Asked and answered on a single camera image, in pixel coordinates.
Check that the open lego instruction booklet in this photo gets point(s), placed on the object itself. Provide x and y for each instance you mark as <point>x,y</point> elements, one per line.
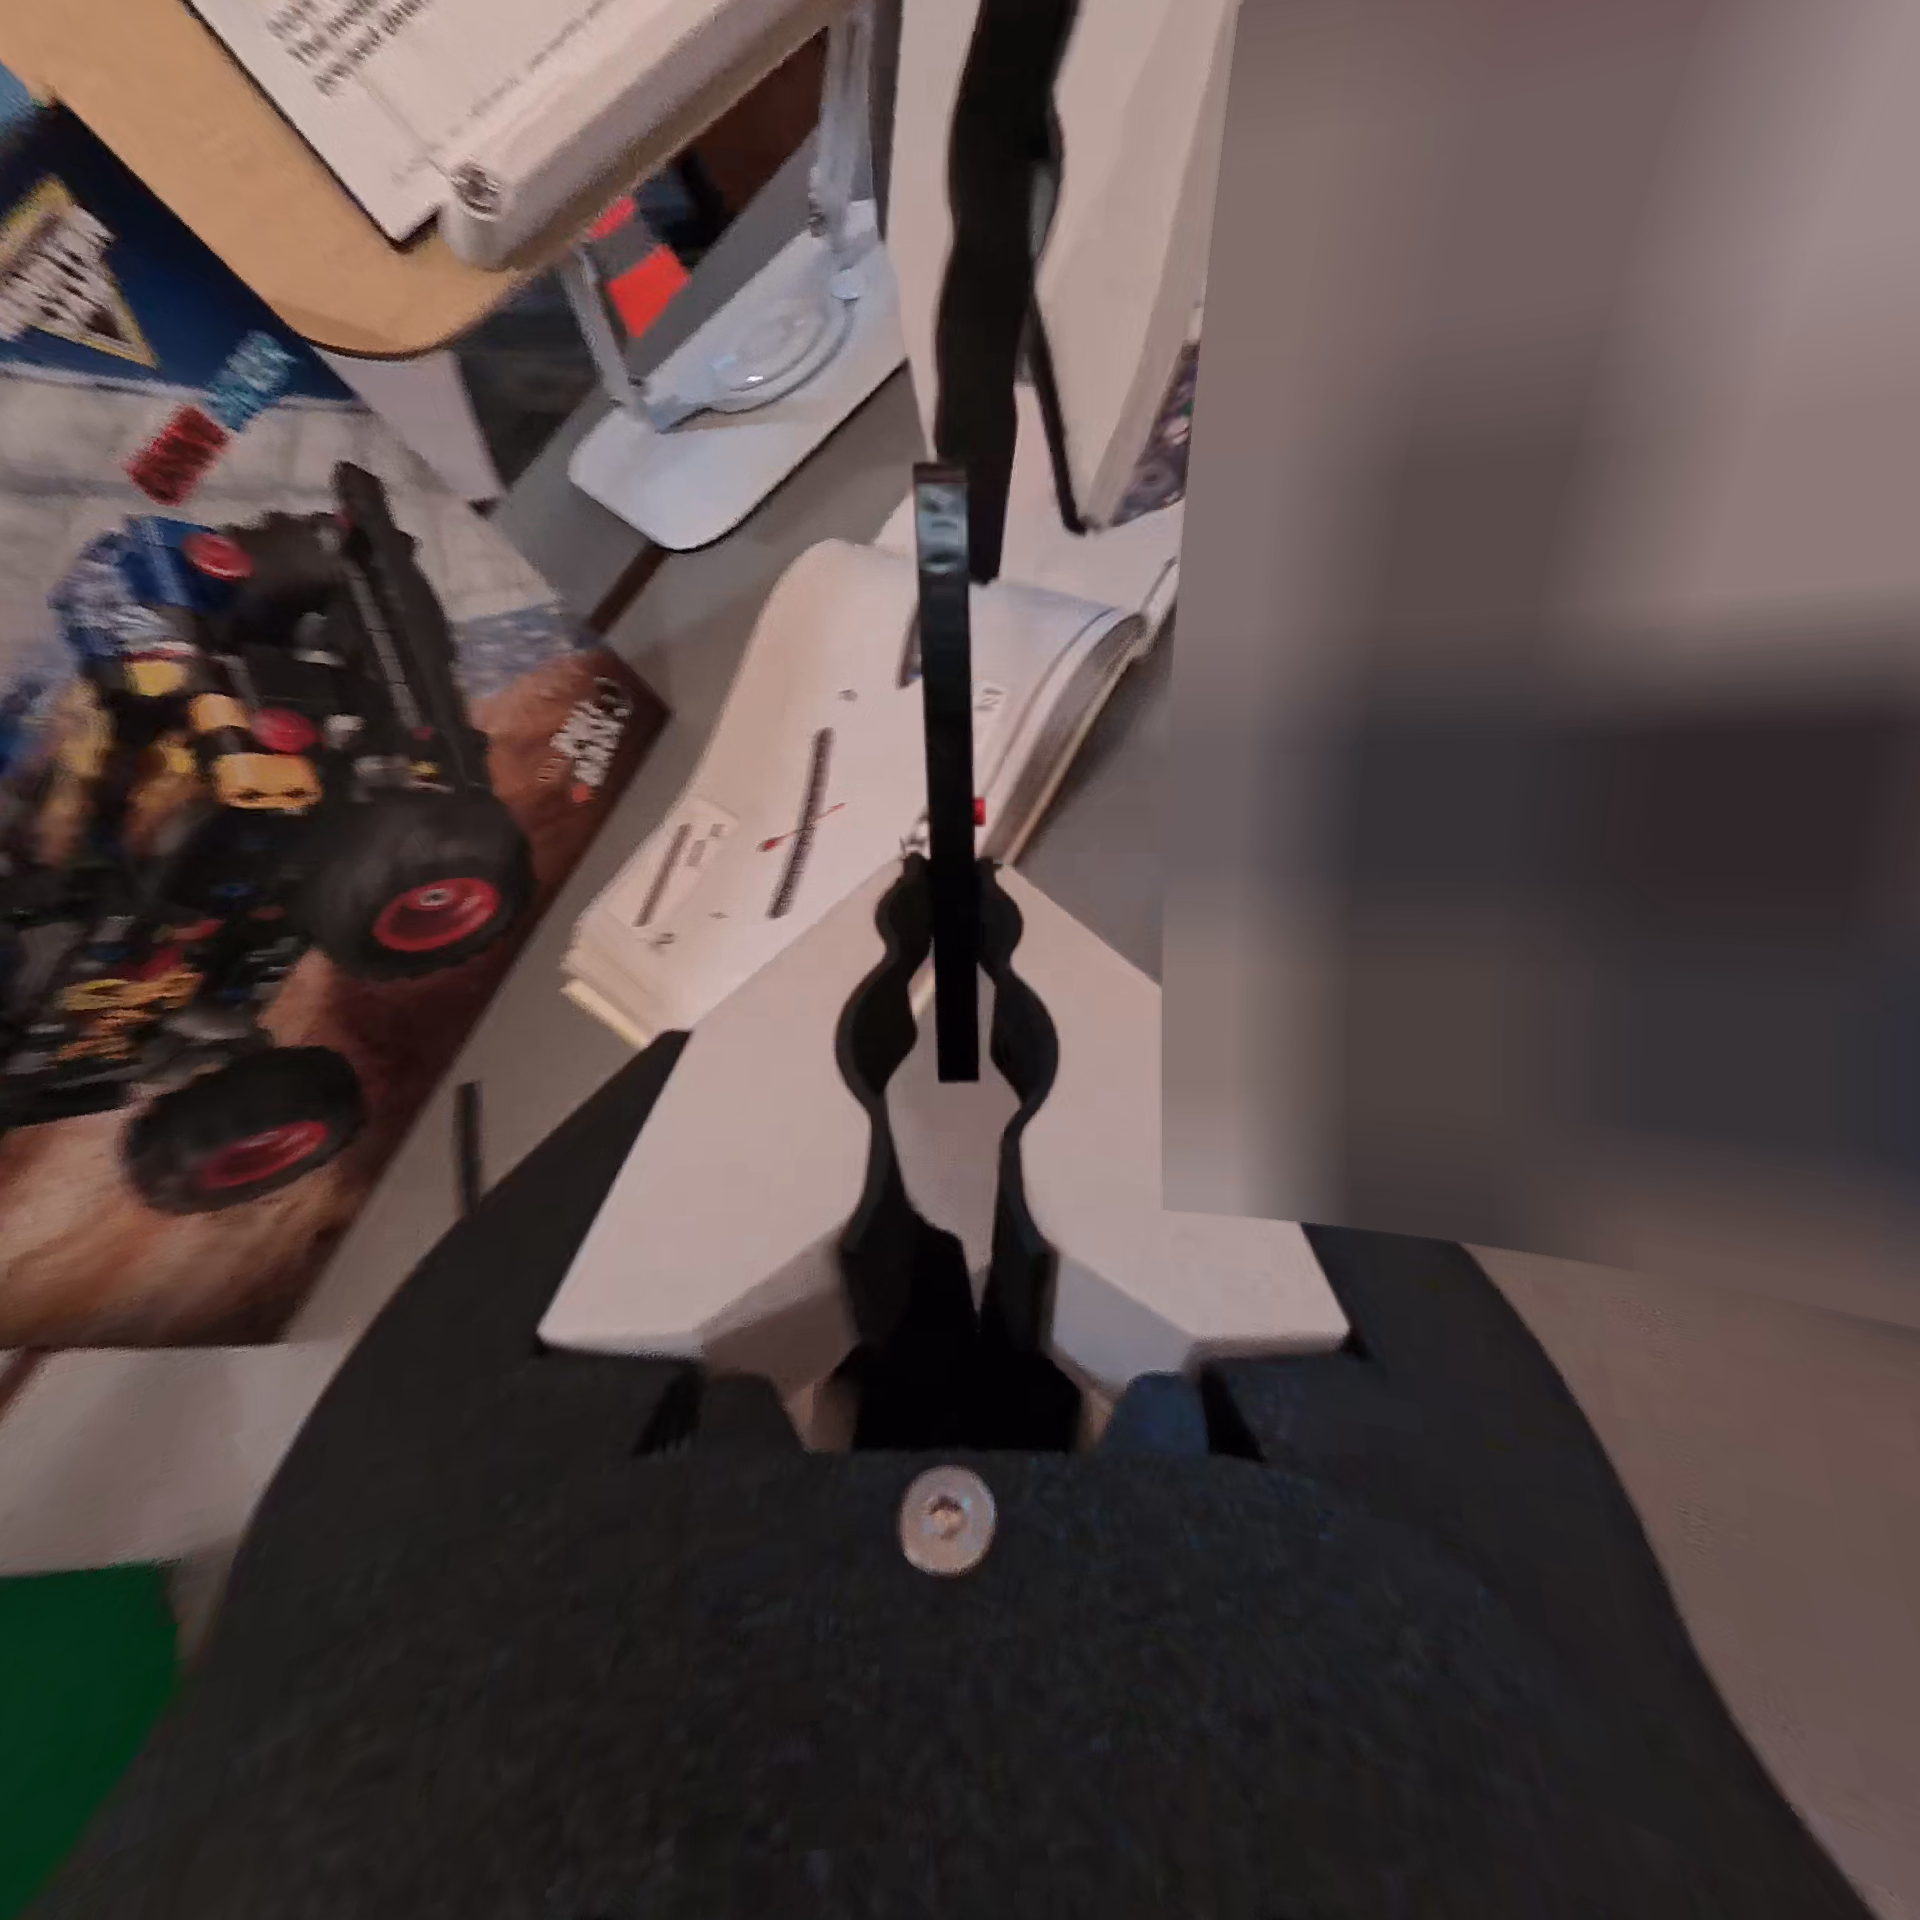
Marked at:
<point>781,721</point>

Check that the white stand base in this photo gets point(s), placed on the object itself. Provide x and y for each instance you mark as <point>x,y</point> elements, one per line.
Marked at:
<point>721,435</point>

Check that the thin black lego axle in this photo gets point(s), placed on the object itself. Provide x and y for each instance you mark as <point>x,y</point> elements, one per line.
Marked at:
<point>469,1142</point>

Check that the lego truck set box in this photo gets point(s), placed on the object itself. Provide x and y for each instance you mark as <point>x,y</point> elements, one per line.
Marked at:
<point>300,841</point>

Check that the green fabric bag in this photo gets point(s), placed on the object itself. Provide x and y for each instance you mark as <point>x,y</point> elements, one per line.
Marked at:
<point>74,1741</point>

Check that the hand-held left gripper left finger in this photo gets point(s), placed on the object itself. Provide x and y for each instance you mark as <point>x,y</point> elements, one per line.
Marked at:
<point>721,1184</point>

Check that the long black lego beam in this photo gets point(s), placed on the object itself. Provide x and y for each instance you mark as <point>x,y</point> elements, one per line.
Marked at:
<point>945,750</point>

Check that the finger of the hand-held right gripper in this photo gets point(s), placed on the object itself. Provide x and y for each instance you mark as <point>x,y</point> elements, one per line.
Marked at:
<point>918,224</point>
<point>1133,165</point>

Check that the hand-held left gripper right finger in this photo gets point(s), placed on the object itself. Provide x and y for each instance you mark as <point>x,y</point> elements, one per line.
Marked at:
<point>1110,1170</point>

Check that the orange traffic cone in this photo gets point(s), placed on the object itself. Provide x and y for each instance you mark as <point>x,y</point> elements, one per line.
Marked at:
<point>642,278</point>

